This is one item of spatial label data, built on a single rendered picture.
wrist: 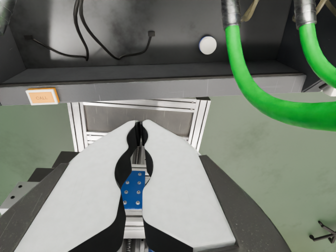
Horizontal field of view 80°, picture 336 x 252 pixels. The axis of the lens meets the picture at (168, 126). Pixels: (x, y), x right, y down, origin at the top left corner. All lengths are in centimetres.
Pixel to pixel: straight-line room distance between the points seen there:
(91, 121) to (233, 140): 112
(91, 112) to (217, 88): 100
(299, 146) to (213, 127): 84
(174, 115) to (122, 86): 90
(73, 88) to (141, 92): 13
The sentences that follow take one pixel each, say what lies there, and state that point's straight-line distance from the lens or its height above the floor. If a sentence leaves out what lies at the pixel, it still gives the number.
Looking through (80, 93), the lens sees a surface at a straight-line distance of 44.
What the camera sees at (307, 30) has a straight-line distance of 27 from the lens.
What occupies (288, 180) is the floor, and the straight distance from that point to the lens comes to 240.
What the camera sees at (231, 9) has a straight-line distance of 24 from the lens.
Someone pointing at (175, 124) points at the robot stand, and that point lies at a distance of 132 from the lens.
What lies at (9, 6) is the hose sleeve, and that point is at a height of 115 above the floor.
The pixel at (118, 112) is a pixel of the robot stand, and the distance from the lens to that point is 129.
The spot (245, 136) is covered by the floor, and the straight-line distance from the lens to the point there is 180.
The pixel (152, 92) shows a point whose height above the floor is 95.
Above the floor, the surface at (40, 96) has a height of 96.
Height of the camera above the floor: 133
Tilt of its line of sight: 58 degrees down
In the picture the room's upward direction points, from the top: 172 degrees clockwise
